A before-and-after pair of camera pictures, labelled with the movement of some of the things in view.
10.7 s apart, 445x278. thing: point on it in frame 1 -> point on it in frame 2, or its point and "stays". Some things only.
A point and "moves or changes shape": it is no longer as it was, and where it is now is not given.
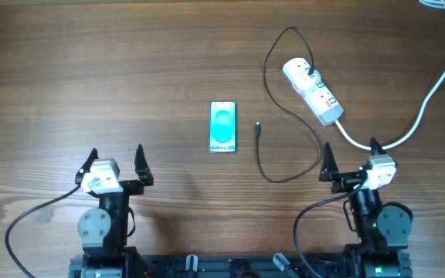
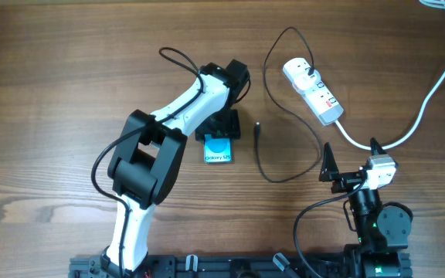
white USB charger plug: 305,78 stays
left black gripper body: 133,188 -> 224,123
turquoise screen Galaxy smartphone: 222,129 moves or changes shape
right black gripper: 330,169 stays
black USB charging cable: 310,70 stays
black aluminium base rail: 237,266 stays
